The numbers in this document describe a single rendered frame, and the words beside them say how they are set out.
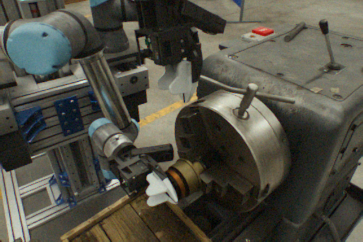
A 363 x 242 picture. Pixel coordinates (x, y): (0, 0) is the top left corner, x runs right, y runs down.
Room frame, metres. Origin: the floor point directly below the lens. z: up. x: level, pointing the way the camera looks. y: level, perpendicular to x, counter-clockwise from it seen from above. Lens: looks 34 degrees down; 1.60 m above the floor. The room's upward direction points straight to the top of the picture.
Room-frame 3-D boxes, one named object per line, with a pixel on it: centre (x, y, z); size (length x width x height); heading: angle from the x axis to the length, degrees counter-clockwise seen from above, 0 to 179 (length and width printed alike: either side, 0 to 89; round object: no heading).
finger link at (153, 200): (0.41, 0.05, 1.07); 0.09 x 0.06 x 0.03; 40
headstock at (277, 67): (0.83, -0.41, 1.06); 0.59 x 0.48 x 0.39; 131
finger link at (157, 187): (0.41, 0.05, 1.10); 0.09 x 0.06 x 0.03; 40
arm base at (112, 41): (1.12, 0.30, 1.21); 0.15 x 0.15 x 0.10
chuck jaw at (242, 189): (0.44, -0.12, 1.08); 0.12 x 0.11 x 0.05; 41
